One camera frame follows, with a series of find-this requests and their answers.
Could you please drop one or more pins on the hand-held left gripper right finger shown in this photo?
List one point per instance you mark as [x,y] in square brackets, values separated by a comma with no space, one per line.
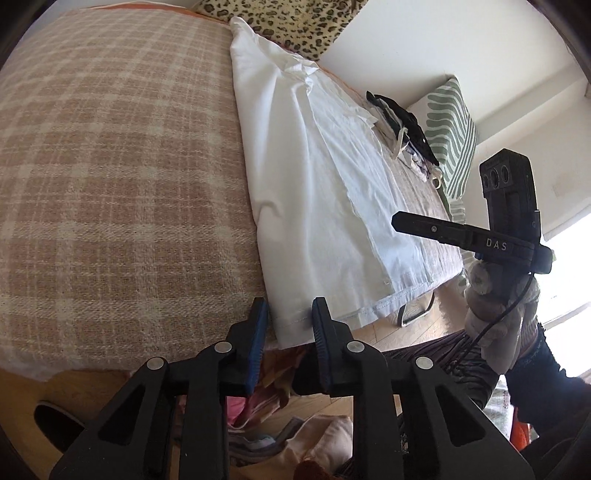
[321,341]

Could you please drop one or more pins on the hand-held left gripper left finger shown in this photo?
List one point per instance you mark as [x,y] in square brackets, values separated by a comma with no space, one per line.
[258,341]

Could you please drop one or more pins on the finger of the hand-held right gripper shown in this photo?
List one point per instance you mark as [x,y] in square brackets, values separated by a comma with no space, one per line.
[429,228]

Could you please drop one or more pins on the white garment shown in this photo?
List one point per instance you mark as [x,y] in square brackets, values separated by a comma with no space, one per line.
[304,184]

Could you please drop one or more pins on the person's right forearm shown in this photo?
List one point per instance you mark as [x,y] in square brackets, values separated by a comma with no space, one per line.
[554,392]

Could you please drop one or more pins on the pile of dark clothes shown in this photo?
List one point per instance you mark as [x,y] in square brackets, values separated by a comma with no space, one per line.
[411,124]

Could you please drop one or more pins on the person's right hand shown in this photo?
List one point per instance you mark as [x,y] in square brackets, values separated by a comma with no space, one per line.
[503,337]

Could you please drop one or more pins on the pink cloth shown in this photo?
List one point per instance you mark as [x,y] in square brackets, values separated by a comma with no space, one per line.
[247,408]

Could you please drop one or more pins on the green striped pillow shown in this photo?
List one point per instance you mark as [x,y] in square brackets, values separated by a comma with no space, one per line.
[455,124]

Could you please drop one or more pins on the beige cloth bag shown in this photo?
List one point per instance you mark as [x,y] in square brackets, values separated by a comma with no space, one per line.
[323,438]

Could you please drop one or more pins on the person's striped trouser leg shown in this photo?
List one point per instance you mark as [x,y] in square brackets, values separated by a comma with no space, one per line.
[438,355]

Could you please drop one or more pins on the beige plaid blanket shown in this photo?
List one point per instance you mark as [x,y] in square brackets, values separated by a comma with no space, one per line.
[115,184]

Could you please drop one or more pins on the leopard print bag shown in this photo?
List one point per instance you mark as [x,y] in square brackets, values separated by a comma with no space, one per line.
[286,23]

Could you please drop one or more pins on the orange bed sheet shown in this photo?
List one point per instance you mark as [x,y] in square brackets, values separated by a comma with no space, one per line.
[152,3]

